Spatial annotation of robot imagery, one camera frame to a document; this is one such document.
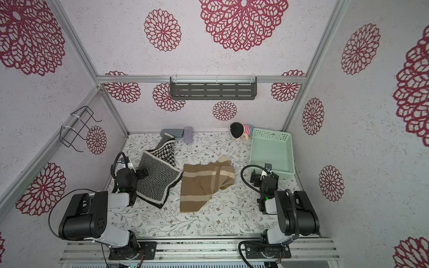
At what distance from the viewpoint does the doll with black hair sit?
1157mm

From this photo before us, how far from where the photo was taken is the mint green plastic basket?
108 centimetres

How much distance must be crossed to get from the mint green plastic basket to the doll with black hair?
0.11 ft
